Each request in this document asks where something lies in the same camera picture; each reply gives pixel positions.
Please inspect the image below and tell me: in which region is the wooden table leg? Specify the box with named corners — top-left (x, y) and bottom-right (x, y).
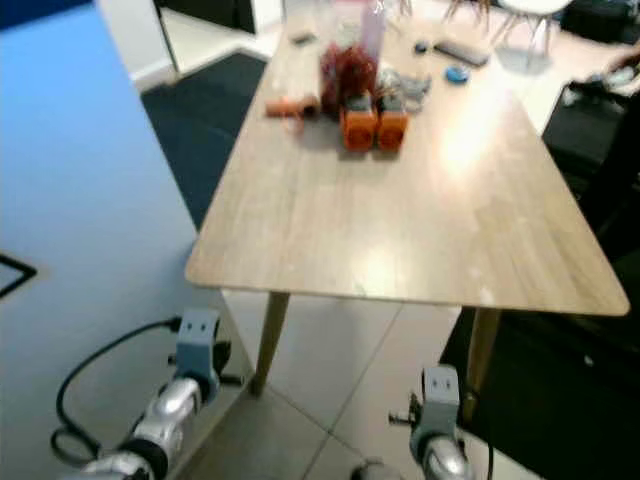
top-left (459, 307), bottom-right (502, 422)
top-left (252, 291), bottom-right (292, 397)

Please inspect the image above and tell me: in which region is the clear bag of red bits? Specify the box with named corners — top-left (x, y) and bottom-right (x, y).
top-left (320, 42), bottom-right (379, 115)

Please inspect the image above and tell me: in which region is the pile of metal parts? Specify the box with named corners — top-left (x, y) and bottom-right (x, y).
top-left (378, 68), bottom-right (433, 111)

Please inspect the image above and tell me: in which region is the grey remote control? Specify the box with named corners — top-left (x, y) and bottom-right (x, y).
top-left (433, 38), bottom-right (491, 68)

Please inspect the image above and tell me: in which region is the clear plastic bottle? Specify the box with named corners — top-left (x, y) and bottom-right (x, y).
top-left (355, 0), bottom-right (393, 63)

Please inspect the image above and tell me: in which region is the white chair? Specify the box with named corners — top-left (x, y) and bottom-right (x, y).
top-left (495, 0), bottom-right (573, 56)

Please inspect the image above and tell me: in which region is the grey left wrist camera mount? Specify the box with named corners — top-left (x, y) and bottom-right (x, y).
top-left (175, 307), bottom-right (222, 377)

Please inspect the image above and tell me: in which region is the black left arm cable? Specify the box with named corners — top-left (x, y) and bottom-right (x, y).
top-left (52, 317), bottom-right (184, 467)

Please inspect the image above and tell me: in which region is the black frame badge holder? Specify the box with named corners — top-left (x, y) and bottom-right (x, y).
top-left (0, 253), bottom-right (40, 299)

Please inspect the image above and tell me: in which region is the orange handled tool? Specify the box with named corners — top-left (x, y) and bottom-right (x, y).
top-left (265, 94), bottom-right (321, 121)

